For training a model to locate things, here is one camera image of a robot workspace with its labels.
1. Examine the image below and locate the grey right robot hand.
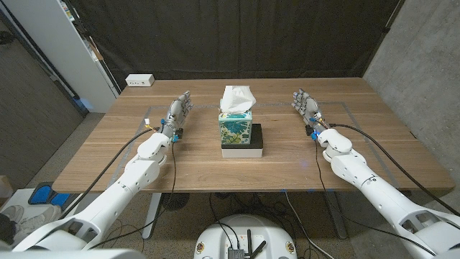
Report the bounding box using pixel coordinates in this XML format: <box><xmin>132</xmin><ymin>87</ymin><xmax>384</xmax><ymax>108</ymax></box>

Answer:
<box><xmin>291</xmin><ymin>88</ymin><xmax>330</xmax><ymax>133</ymax></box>

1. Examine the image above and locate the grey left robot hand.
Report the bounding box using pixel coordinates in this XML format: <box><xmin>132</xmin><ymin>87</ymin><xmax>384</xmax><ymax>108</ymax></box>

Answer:
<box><xmin>160</xmin><ymin>91</ymin><xmax>194</xmax><ymax>140</ymax></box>

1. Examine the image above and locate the white tissue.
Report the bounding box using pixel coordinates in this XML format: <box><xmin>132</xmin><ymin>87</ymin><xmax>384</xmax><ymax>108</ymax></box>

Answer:
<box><xmin>219</xmin><ymin>85</ymin><xmax>257</xmax><ymax>114</ymax></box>

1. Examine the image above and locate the teal floral tissue box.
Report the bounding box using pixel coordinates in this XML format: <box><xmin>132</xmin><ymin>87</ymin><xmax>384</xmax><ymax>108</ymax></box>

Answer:
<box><xmin>218</xmin><ymin>110</ymin><xmax>254</xmax><ymax>146</ymax></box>

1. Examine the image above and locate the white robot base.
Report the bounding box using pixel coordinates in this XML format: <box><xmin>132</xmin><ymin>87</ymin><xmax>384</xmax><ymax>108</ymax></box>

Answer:
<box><xmin>193</xmin><ymin>214</ymin><xmax>298</xmax><ymax>259</ymax></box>

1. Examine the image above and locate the black and white box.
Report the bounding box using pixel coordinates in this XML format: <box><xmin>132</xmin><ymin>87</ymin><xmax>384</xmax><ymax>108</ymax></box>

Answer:
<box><xmin>221</xmin><ymin>123</ymin><xmax>264</xmax><ymax>159</ymax></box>

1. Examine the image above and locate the white power strip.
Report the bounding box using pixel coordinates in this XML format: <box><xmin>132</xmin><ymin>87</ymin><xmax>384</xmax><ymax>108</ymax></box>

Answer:
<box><xmin>124</xmin><ymin>73</ymin><xmax>156</xmax><ymax>88</ymax></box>

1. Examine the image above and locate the black round floor fan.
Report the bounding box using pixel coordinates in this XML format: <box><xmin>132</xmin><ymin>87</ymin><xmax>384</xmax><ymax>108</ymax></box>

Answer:
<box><xmin>160</xmin><ymin>192</ymin><xmax>190</xmax><ymax>212</ymax></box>

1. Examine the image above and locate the black curtain backdrop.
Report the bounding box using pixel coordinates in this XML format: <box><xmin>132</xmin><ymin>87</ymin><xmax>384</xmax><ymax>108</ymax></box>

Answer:
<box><xmin>68</xmin><ymin>0</ymin><xmax>402</xmax><ymax>91</ymax></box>

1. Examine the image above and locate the white table leg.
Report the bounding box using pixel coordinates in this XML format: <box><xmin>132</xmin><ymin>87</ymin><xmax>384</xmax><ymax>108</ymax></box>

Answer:
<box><xmin>142</xmin><ymin>192</ymin><xmax>162</xmax><ymax>241</ymax></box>

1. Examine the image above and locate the grey table leg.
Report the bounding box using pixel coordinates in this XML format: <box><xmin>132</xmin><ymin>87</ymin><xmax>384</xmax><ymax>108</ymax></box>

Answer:
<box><xmin>325</xmin><ymin>191</ymin><xmax>349</xmax><ymax>240</ymax></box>

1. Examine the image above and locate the white cabinet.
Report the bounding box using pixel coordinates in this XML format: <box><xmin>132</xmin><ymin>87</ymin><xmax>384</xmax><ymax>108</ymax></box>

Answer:
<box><xmin>1</xmin><ymin>0</ymin><xmax>121</xmax><ymax>114</ymax></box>

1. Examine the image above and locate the blue foot pedal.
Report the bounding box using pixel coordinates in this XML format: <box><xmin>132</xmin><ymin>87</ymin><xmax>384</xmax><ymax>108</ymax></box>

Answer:
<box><xmin>27</xmin><ymin>181</ymin><xmax>73</xmax><ymax>212</ymax></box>

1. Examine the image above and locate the white sneaker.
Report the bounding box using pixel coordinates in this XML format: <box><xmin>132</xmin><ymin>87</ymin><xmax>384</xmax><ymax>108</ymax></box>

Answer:
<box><xmin>14</xmin><ymin>204</ymin><xmax>63</xmax><ymax>238</ymax></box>

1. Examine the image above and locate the white robot head edge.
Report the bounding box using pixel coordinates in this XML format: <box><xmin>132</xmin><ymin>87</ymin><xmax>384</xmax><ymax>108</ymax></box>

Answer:
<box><xmin>0</xmin><ymin>247</ymin><xmax>147</xmax><ymax>259</ymax></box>

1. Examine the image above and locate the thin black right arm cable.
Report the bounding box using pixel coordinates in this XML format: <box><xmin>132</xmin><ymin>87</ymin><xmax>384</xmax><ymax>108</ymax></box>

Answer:
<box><xmin>314</xmin><ymin>139</ymin><xmax>438</xmax><ymax>257</ymax></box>

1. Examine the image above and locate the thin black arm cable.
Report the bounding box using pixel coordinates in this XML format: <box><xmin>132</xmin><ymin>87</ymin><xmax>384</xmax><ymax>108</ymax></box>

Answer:
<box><xmin>88</xmin><ymin>140</ymin><xmax>178</xmax><ymax>251</ymax></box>
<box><xmin>314</xmin><ymin>139</ymin><xmax>438</xmax><ymax>257</ymax></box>

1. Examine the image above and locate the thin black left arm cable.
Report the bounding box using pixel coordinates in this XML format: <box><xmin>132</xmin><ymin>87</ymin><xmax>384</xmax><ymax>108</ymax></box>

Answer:
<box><xmin>88</xmin><ymin>140</ymin><xmax>178</xmax><ymax>251</ymax></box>

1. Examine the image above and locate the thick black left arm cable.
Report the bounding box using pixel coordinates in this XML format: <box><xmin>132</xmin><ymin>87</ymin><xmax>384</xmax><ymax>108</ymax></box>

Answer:
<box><xmin>59</xmin><ymin>127</ymin><xmax>155</xmax><ymax>220</ymax></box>

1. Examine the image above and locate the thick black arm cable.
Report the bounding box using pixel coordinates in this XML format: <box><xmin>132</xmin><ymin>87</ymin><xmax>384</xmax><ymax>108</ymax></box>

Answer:
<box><xmin>59</xmin><ymin>127</ymin><xmax>155</xmax><ymax>220</ymax></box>
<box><xmin>329</xmin><ymin>123</ymin><xmax>460</xmax><ymax>217</ymax></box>

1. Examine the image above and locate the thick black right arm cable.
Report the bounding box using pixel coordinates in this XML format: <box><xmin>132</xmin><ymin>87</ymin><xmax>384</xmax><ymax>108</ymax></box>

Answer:
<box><xmin>329</xmin><ymin>123</ymin><xmax>460</xmax><ymax>217</ymax></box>

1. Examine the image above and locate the white floor cable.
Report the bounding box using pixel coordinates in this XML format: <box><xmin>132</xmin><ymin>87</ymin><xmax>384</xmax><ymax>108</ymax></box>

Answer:
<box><xmin>283</xmin><ymin>190</ymin><xmax>335</xmax><ymax>259</ymax></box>

